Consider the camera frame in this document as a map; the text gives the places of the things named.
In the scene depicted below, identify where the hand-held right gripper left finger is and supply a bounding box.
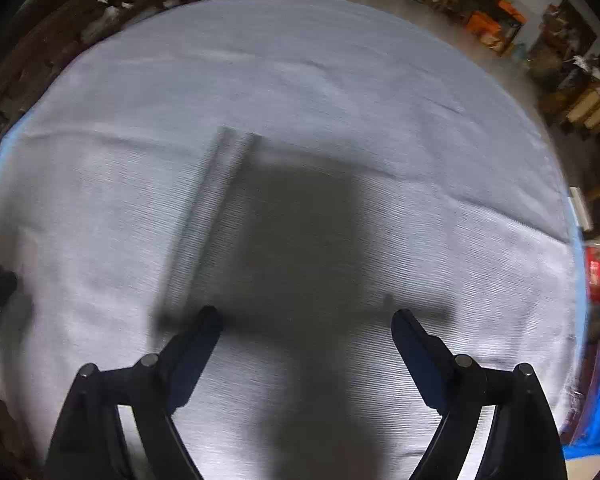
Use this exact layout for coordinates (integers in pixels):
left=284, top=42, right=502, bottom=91
left=42, top=305, right=225, bottom=480

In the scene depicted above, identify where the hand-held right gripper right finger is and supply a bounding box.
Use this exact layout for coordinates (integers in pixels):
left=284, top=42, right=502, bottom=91
left=391, top=308, right=568, bottom=480

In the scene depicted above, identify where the dark wooden chopstick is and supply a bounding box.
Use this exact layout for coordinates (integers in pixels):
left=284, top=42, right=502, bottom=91
left=192, top=132, right=263, bottom=311
left=162, top=126, right=236, bottom=316

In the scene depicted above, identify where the blue tarp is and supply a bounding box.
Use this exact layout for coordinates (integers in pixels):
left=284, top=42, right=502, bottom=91
left=562, top=320, right=600, bottom=461

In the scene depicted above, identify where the carved dark wooden furniture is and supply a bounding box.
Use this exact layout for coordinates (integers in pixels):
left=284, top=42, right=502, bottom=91
left=0, top=0, right=216, bottom=176

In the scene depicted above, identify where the grey blue tablecloth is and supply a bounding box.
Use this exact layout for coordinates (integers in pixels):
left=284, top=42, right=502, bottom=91
left=0, top=0, right=588, bottom=480

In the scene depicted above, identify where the cluttered wooden shelf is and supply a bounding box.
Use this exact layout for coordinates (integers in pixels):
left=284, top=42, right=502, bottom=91
left=525, top=0, right=600, bottom=136

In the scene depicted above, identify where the orange crate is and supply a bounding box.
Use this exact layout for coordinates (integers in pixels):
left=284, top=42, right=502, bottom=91
left=466, top=10, right=506, bottom=41

